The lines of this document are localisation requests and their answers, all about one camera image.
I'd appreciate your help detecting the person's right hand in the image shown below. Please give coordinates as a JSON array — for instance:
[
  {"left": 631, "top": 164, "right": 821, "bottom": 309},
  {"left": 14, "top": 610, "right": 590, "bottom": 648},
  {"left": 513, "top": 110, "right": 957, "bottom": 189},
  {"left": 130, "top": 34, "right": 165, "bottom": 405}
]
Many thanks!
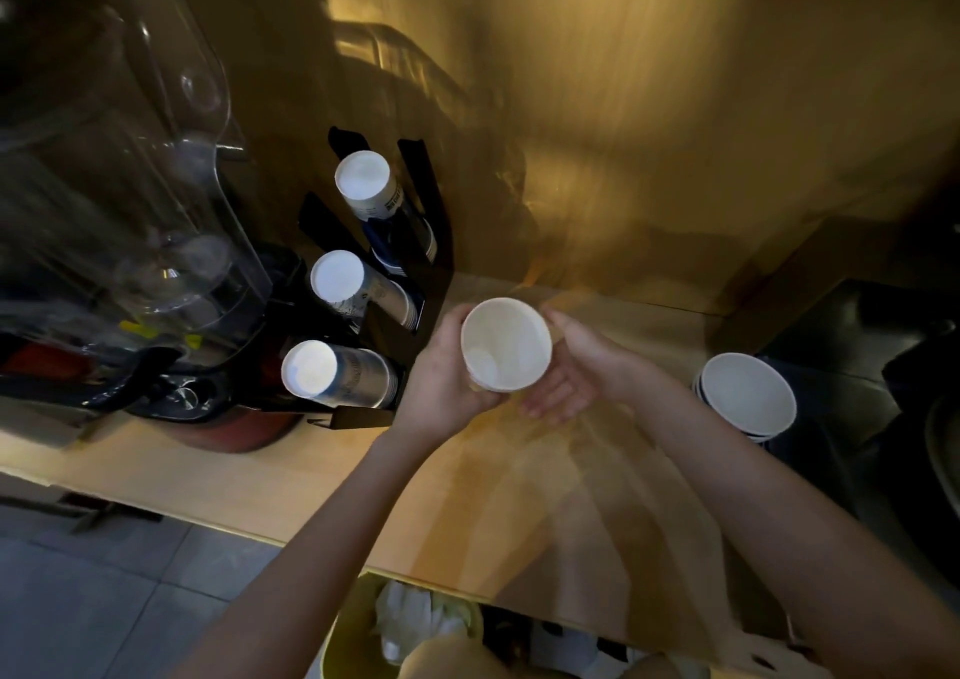
[{"left": 521, "top": 307, "right": 654, "bottom": 426}]

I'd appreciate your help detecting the person's left hand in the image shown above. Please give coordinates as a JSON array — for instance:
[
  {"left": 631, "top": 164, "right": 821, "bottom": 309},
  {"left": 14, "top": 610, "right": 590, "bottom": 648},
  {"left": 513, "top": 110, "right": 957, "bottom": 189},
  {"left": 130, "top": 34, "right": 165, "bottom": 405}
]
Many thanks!
[{"left": 393, "top": 303, "right": 511, "bottom": 446}]

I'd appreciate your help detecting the white paper cup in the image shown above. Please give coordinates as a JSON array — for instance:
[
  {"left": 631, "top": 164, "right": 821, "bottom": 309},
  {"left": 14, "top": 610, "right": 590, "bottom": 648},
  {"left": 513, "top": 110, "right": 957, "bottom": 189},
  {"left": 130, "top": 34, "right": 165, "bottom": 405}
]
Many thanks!
[{"left": 459, "top": 297, "right": 554, "bottom": 395}]

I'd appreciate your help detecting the black cup dispenser rack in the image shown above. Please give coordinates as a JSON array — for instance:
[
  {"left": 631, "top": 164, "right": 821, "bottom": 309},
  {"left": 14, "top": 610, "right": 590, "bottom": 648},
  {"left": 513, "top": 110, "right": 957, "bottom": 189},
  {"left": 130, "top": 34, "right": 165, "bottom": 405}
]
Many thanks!
[{"left": 296, "top": 127, "right": 455, "bottom": 431}]

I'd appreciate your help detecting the stack of grey paper cups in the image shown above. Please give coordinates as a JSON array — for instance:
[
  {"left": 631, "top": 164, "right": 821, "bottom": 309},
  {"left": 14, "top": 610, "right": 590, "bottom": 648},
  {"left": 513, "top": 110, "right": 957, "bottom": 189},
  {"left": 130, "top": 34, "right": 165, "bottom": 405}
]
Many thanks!
[
  {"left": 280, "top": 340, "right": 400, "bottom": 410},
  {"left": 309, "top": 250, "right": 419, "bottom": 331}
]

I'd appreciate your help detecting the stack of printed paper cups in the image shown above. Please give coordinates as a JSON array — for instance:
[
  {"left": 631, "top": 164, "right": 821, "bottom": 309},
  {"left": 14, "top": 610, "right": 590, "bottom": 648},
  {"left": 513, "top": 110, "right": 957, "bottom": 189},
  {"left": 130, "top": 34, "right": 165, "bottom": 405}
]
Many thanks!
[{"left": 334, "top": 150, "right": 439, "bottom": 266}]

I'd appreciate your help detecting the person's right forearm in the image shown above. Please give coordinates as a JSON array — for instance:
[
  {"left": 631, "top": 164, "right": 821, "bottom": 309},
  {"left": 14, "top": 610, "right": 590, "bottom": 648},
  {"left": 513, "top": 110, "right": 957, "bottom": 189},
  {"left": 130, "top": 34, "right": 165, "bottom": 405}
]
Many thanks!
[{"left": 637, "top": 370, "right": 960, "bottom": 679}]

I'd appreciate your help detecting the person's left forearm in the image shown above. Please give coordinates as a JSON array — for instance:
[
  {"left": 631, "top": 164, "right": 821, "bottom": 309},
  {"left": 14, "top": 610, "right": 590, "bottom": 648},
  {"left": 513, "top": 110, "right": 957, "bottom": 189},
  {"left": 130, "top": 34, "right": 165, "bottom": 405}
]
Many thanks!
[{"left": 168, "top": 423, "right": 466, "bottom": 679}]

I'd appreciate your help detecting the person's left leg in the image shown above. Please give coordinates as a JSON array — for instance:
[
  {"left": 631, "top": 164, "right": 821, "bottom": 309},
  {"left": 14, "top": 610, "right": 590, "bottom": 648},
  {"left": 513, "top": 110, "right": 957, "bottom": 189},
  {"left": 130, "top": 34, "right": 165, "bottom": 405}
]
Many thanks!
[{"left": 397, "top": 633, "right": 526, "bottom": 679}]

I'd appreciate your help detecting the red blender base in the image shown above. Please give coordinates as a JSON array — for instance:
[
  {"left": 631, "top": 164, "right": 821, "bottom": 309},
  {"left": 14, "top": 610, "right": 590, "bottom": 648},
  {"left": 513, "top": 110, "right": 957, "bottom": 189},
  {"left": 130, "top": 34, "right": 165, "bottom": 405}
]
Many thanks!
[{"left": 0, "top": 243, "right": 309, "bottom": 456}]

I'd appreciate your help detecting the stainless steel appliance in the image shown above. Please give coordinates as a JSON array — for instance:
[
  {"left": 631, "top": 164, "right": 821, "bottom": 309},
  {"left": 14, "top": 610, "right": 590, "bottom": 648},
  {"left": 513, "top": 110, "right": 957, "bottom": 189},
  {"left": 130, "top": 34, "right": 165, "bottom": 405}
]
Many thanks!
[{"left": 757, "top": 273, "right": 960, "bottom": 590}]

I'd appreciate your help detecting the yellow-green trash bin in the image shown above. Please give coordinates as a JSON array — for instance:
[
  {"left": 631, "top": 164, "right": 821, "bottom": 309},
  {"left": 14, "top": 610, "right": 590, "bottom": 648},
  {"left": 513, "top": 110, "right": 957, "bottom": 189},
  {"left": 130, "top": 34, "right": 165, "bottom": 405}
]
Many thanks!
[{"left": 320, "top": 571, "right": 489, "bottom": 679}]

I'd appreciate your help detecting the round metal lid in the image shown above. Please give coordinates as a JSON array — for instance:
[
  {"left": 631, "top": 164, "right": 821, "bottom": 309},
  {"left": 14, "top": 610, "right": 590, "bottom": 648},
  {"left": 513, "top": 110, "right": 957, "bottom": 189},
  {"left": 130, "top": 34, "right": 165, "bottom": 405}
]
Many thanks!
[{"left": 923, "top": 393, "right": 960, "bottom": 522}]

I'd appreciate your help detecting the clear blender jar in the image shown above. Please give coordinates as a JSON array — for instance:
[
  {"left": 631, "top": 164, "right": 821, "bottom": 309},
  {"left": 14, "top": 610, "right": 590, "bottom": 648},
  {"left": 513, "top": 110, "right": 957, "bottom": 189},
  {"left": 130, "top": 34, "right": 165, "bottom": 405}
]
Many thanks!
[{"left": 0, "top": 0, "right": 273, "bottom": 372}]

